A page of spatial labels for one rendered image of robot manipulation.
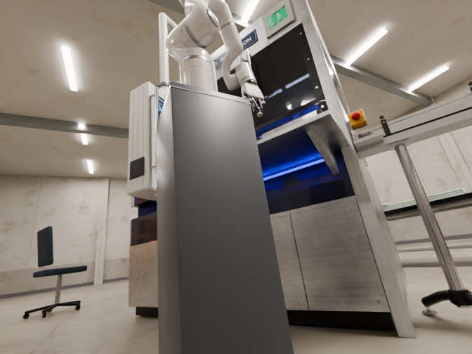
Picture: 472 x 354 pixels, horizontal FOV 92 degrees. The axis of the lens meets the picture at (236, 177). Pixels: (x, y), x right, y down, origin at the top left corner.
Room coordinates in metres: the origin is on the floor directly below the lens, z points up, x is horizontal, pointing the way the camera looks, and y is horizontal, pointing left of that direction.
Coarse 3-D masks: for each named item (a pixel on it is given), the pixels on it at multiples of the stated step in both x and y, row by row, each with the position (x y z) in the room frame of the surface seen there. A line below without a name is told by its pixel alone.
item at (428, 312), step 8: (432, 296) 1.25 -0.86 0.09; (440, 296) 1.20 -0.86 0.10; (448, 296) 1.14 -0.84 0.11; (456, 296) 1.09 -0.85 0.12; (464, 296) 1.07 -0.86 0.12; (424, 304) 1.32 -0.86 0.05; (432, 304) 1.29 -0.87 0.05; (456, 304) 1.11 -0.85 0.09; (464, 304) 1.08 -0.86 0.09; (424, 312) 1.33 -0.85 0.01; (432, 312) 1.31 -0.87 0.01
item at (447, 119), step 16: (464, 96) 0.92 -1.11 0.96; (416, 112) 1.02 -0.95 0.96; (432, 112) 0.97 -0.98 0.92; (448, 112) 0.95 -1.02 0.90; (464, 112) 0.92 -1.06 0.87; (384, 128) 1.08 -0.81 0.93; (400, 128) 1.05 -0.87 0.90; (416, 128) 1.02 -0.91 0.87; (432, 128) 0.99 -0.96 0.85; (448, 128) 1.00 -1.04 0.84; (384, 144) 1.10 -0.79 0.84
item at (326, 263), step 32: (288, 224) 1.32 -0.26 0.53; (320, 224) 1.22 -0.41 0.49; (352, 224) 1.14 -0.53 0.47; (384, 224) 1.46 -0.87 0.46; (288, 256) 1.34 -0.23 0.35; (320, 256) 1.25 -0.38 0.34; (352, 256) 1.16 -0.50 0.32; (288, 288) 1.36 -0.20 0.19; (320, 288) 1.27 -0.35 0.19; (352, 288) 1.18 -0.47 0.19
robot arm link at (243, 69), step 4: (240, 64) 0.95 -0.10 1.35; (244, 64) 0.94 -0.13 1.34; (248, 64) 0.95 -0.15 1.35; (236, 68) 0.97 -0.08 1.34; (240, 68) 0.94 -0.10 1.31; (244, 68) 0.93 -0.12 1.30; (248, 68) 0.94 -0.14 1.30; (236, 72) 0.95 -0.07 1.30; (240, 72) 0.94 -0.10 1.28; (244, 72) 0.93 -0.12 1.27; (248, 72) 0.93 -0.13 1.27; (252, 72) 0.95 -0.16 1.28; (236, 76) 0.95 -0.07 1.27; (240, 76) 0.94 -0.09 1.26; (244, 76) 0.92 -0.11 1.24; (248, 76) 0.92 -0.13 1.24; (252, 76) 0.93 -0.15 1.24; (240, 80) 0.94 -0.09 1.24
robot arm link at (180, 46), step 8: (184, 24) 0.59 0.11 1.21; (176, 32) 0.62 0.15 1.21; (184, 32) 0.61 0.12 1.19; (168, 40) 0.64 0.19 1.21; (176, 40) 0.63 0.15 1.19; (184, 40) 0.63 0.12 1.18; (192, 40) 0.63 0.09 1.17; (168, 48) 0.65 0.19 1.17; (176, 48) 0.62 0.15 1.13; (184, 48) 0.60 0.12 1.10; (192, 48) 0.59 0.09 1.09; (200, 48) 0.60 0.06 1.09; (176, 56) 0.64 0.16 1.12; (184, 56) 0.60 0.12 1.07; (192, 56) 0.59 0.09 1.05; (200, 56) 0.60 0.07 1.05; (208, 56) 0.62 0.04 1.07
